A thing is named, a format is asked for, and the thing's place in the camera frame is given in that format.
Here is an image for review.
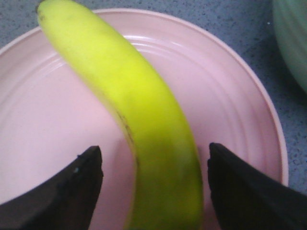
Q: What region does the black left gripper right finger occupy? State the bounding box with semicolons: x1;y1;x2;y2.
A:
208;143;307;230

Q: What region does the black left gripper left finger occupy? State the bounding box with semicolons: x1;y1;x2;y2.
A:
0;146;103;230

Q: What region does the yellow banana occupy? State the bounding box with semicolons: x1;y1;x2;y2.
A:
36;0;203;230

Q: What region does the pink plate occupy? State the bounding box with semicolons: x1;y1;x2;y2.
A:
0;9;288;230

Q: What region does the green bowl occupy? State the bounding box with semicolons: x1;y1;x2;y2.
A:
272;0;307;91

